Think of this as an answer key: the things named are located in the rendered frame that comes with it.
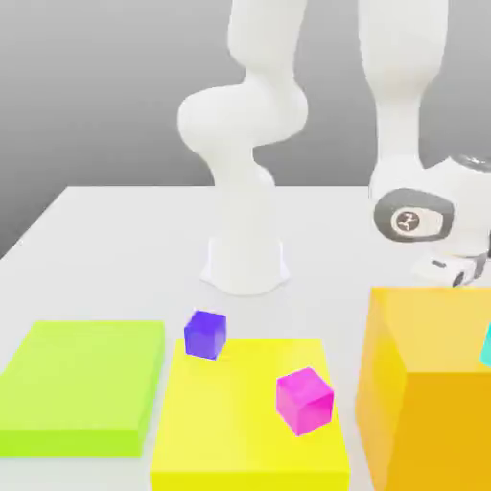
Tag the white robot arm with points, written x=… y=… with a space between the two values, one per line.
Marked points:
x=245 y=122

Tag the small purple cube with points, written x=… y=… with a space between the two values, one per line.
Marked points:
x=205 y=335

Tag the small magenta cube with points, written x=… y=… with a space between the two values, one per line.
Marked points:
x=305 y=402

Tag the small cyan cube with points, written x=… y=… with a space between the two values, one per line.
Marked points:
x=487 y=347

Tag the large yellow box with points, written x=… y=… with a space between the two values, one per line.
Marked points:
x=230 y=422

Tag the large lime green box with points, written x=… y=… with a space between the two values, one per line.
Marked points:
x=76 y=383

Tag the large orange box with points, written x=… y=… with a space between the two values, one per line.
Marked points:
x=433 y=422

